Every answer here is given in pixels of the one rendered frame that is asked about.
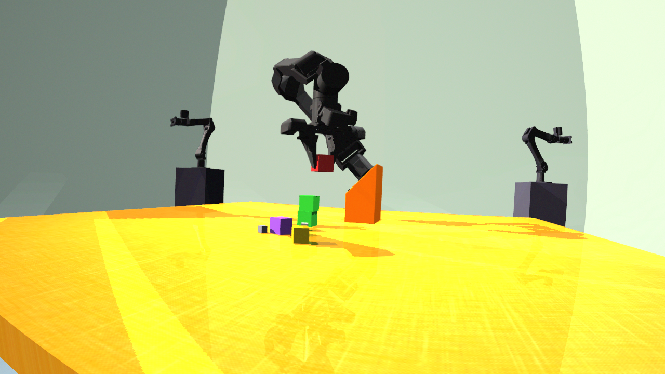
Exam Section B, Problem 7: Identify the purple cube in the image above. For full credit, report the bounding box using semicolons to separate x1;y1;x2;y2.
270;216;292;235

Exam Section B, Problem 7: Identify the green block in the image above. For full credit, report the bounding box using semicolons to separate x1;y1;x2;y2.
299;195;320;212
297;211;317;227

